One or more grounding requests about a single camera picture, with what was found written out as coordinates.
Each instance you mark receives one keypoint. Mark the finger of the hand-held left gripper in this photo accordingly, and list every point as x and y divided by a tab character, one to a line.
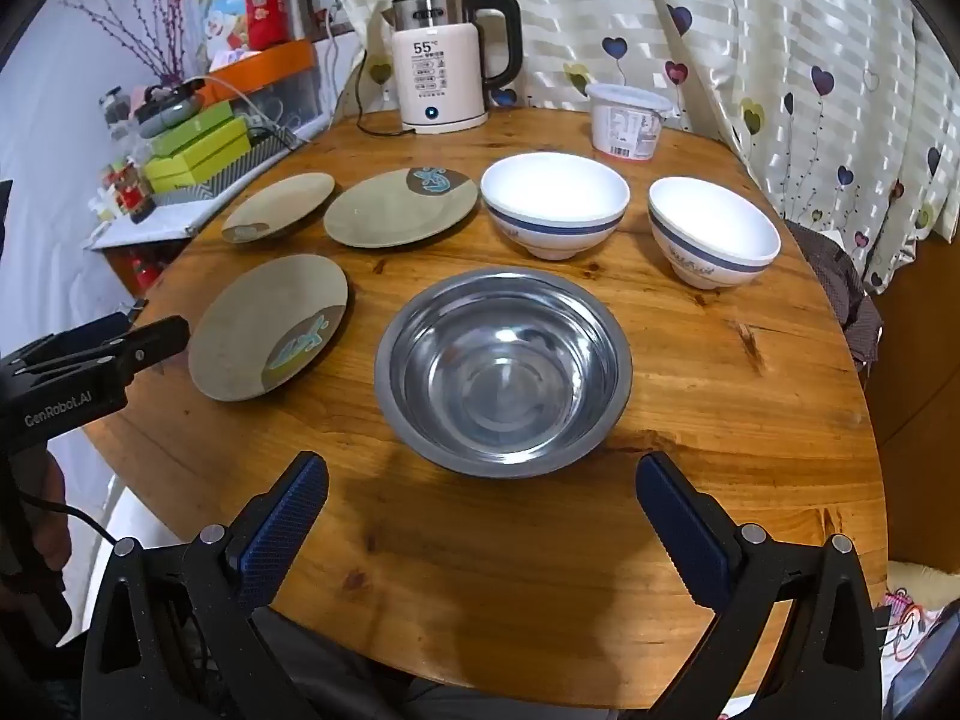
154	341
75	345

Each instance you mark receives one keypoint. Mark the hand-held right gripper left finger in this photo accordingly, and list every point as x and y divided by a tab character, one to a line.
289	517

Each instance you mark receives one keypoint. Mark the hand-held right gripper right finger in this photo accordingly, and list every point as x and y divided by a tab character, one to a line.
679	525

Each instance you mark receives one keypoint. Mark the olive plate with fish print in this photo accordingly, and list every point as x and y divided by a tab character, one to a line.
285	199
255	330
390	210

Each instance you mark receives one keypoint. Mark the stainless steel bowl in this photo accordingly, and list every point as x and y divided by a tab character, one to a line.
502	375

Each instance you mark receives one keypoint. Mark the white bowl with blue band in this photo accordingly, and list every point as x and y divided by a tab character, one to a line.
712	217
555	191

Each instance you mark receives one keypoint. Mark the red container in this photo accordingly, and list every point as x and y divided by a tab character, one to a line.
139	270

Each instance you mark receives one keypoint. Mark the white shelf board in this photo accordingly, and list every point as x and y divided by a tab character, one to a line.
150	229

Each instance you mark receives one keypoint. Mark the black white striped box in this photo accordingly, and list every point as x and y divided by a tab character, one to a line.
225	181

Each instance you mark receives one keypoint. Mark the lime green flat box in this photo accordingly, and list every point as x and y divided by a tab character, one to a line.
195	159

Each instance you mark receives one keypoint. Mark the grey round device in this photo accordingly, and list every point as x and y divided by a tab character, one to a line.
169	116

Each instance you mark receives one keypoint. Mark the dark green flat box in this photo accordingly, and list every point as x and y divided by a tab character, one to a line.
199	120

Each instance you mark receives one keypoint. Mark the glass jar with dark lid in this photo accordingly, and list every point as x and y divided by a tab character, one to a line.
114	109

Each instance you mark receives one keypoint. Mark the white fluffy cloth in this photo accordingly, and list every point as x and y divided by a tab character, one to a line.
926	577

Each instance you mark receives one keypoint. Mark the purple flower branches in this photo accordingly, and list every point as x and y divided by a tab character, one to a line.
166	64

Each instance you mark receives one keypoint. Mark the wooden cabinet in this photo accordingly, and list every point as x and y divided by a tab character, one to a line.
922	390

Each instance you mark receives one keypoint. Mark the dark checked cloth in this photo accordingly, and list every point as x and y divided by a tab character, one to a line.
840	285

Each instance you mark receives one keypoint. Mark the clear storage box orange lid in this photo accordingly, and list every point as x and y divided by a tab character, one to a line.
277	60

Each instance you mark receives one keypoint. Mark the white electric kettle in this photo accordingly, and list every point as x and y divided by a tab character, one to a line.
439	67

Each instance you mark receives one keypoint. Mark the white plastic tub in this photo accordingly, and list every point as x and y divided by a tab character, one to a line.
626	127

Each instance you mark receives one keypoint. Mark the heart print curtain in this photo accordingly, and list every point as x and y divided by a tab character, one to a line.
600	15

